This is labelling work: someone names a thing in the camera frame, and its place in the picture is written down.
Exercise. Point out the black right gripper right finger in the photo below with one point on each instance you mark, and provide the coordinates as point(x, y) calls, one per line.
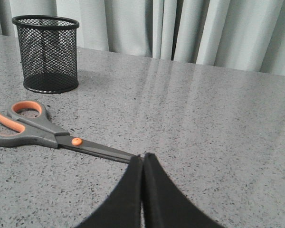
point(164, 204)

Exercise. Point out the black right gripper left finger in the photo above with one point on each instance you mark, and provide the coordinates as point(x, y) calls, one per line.
point(122, 208)

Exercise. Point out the grey orange scissors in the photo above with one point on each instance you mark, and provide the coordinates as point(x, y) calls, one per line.
point(29, 120)

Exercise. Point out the black mesh pen holder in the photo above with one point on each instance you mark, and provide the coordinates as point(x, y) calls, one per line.
point(48, 52)

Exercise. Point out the grey curtain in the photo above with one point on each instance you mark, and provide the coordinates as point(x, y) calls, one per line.
point(238, 34)

